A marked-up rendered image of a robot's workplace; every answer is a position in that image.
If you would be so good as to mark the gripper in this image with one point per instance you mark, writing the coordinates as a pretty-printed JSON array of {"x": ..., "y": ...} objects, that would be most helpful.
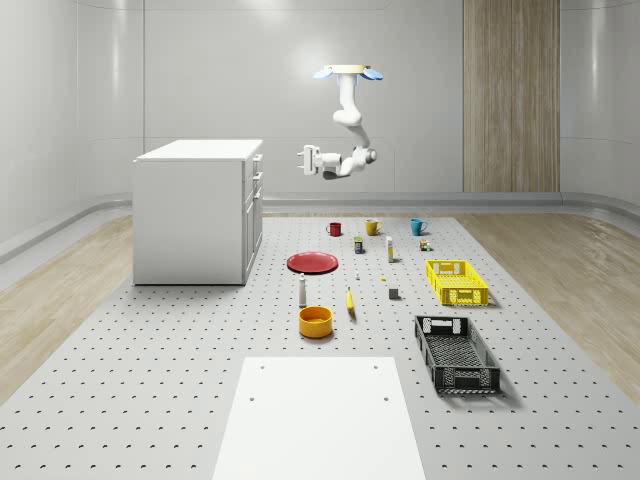
[{"x": 312, "y": 160}]

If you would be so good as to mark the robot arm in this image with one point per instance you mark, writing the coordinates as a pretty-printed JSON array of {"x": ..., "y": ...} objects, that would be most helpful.
[{"x": 350, "y": 117}]

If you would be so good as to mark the red mug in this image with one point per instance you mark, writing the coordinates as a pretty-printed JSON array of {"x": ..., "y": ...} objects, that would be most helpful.
[{"x": 335, "y": 229}]

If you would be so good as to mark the yellow mug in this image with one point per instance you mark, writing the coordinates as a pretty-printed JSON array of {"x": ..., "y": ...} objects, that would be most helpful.
[{"x": 372, "y": 227}]

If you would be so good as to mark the flat-sided can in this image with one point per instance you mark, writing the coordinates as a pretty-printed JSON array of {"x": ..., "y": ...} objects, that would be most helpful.
[{"x": 358, "y": 246}]

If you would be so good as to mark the red plate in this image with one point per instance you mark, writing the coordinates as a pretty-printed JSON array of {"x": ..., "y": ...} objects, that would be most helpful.
[{"x": 312, "y": 262}]

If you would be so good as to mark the white and yellow carton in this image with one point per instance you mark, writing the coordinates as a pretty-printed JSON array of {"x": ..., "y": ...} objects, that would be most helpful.
[{"x": 389, "y": 250}]

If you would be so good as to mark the blue mug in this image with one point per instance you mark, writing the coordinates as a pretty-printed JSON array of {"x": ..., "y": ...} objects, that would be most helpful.
[{"x": 417, "y": 227}]

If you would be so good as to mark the white cabinet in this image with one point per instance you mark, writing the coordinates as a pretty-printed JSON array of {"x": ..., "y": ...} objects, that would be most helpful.
[{"x": 195, "y": 220}]

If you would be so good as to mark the white bottle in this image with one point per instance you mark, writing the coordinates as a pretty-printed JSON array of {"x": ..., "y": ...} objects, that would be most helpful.
[{"x": 302, "y": 292}]

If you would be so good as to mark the puzzle cube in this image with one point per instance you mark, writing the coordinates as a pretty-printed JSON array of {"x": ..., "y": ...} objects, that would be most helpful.
[{"x": 425, "y": 245}]

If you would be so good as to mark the banana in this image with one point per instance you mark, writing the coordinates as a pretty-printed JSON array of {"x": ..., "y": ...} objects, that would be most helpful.
[{"x": 350, "y": 302}]

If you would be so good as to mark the grey cube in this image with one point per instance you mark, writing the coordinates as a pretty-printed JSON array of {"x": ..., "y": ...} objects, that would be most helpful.
[{"x": 394, "y": 294}]

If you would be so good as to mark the yellow bowl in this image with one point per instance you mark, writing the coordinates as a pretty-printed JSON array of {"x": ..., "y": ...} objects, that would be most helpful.
[{"x": 315, "y": 325}]

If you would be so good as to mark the yellow basket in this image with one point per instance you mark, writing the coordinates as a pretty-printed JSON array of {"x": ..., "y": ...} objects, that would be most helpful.
[{"x": 457, "y": 290}]

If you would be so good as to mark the white board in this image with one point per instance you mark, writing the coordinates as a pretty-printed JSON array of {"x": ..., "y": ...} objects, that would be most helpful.
[{"x": 320, "y": 420}]

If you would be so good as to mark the dark grey basket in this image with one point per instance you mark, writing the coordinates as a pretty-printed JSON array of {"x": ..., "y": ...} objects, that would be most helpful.
[{"x": 462, "y": 377}]

